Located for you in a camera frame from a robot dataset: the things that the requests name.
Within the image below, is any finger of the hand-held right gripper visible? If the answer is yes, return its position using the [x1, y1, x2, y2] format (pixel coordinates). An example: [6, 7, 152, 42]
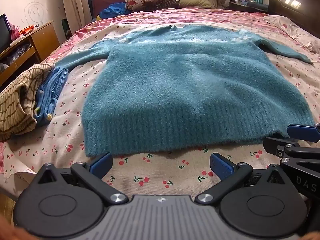
[287, 124, 320, 143]
[263, 137, 320, 161]

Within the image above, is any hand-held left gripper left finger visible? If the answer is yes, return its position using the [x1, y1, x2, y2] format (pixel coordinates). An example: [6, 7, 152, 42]
[35, 152, 128, 205]

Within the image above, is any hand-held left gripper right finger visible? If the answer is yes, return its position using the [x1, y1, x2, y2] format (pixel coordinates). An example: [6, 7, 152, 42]
[194, 152, 288, 205]

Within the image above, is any teal fuzzy sweater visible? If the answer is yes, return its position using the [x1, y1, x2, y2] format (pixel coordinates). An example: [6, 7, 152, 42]
[54, 24, 316, 157]

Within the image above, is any cherry print bed sheet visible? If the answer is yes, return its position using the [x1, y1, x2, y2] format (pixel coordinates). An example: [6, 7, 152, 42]
[0, 22, 320, 207]

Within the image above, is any blue knit garment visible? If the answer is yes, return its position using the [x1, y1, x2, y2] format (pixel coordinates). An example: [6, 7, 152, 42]
[34, 66, 69, 127]

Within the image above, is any beige brown-striped knit garment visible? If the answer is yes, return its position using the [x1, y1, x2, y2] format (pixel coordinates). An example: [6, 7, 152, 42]
[0, 64, 56, 142]

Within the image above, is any dark wooden headboard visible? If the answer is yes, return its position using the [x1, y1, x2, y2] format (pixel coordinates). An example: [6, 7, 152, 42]
[268, 0, 320, 39]

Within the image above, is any wooden TV cabinet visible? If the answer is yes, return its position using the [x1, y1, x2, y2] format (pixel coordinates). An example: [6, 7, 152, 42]
[0, 21, 61, 87]

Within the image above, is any dark cluttered nightstand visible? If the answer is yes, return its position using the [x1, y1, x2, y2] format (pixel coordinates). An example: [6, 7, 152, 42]
[229, 0, 270, 14]

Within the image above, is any pink striped bed sheet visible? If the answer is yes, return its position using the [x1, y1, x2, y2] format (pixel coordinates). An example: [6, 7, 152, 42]
[45, 7, 320, 63]

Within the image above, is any blue and yellow cloth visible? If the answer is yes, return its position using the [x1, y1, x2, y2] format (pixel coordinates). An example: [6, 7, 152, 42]
[96, 2, 132, 20]

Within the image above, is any pink plastic bag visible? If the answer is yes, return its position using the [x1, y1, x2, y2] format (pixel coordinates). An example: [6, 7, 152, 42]
[9, 22, 21, 42]

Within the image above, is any black television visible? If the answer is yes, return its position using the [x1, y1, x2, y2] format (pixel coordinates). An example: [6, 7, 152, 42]
[0, 14, 12, 53]

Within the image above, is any olive yellow pillow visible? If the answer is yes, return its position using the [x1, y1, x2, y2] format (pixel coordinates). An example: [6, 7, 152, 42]
[176, 0, 213, 9]

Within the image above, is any dark checked blanket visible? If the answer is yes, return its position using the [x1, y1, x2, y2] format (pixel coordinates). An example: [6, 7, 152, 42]
[147, 0, 178, 10]

